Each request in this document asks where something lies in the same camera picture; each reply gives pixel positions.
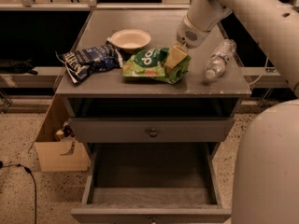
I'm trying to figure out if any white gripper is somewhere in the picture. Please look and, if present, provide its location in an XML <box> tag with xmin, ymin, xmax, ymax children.
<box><xmin>164</xmin><ymin>0</ymin><xmax>232</xmax><ymax>69</ymax></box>

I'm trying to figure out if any green rice chip bag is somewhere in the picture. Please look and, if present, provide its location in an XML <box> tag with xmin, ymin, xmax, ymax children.
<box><xmin>122</xmin><ymin>48</ymin><xmax>192</xmax><ymax>84</ymax></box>

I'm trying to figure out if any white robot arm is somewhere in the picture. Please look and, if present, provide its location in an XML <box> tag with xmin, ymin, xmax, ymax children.
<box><xmin>177</xmin><ymin>0</ymin><xmax>299</xmax><ymax>224</ymax></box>

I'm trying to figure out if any grey drawer cabinet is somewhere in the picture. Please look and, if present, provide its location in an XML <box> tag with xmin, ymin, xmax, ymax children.
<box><xmin>55</xmin><ymin>9</ymin><xmax>252</xmax><ymax>161</ymax></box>

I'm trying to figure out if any blue chip bag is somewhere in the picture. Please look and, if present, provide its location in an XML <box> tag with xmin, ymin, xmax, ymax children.
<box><xmin>56</xmin><ymin>42</ymin><xmax>123</xmax><ymax>84</ymax></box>

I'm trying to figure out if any grey top drawer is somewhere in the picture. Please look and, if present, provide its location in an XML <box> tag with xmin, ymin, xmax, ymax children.
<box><xmin>69</xmin><ymin>118</ymin><xmax>234</xmax><ymax>143</ymax></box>

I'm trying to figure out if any open grey middle drawer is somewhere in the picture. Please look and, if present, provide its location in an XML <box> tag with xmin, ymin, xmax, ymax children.
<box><xmin>71</xmin><ymin>143</ymin><xmax>231</xmax><ymax>224</ymax></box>

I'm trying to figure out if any clear plastic water bottle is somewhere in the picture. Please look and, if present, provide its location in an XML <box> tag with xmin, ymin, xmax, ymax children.
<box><xmin>205</xmin><ymin>39</ymin><xmax>236</xmax><ymax>80</ymax></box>

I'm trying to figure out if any white paper bowl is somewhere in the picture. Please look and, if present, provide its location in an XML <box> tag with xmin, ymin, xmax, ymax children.
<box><xmin>110</xmin><ymin>29</ymin><xmax>151</xmax><ymax>53</ymax></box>

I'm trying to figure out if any cardboard box with items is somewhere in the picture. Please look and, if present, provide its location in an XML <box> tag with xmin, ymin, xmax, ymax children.
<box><xmin>35</xmin><ymin>96</ymin><xmax>90</xmax><ymax>172</ymax></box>

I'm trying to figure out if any black object on ledge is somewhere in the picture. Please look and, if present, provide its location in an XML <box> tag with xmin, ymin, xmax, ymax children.
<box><xmin>0</xmin><ymin>59</ymin><xmax>38</xmax><ymax>75</ymax></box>

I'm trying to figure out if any white hanging cable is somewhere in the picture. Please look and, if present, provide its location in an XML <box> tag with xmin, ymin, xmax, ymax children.
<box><xmin>248</xmin><ymin>57</ymin><xmax>269</xmax><ymax>87</ymax></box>

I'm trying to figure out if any black floor cable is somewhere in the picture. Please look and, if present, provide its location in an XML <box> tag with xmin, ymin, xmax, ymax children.
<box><xmin>0</xmin><ymin>161</ymin><xmax>38</xmax><ymax>224</ymax></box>

